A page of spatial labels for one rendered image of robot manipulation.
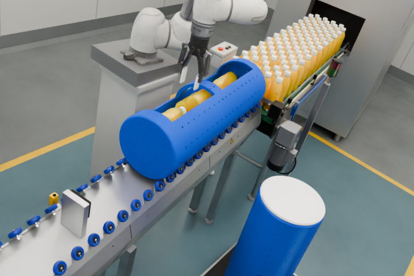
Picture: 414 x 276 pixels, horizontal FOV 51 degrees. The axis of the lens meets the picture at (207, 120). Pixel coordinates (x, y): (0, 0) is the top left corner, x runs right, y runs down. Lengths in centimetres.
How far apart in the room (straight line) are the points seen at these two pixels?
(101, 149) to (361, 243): 199
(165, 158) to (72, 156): 173
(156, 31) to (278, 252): 126
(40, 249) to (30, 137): 202
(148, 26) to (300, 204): 119
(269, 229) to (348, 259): 157
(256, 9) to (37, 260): 116
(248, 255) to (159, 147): 62
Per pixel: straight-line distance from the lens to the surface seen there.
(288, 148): 268
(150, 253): 280
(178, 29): 236
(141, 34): 235
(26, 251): 159
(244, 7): 168
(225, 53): 270
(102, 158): 280
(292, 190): 188
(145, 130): 171
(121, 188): 181
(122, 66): 234
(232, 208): 323
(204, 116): 184
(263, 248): 187
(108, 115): 260
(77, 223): 158
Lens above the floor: 217
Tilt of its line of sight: 32 degrees down
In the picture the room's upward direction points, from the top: 16 degrees clockwise
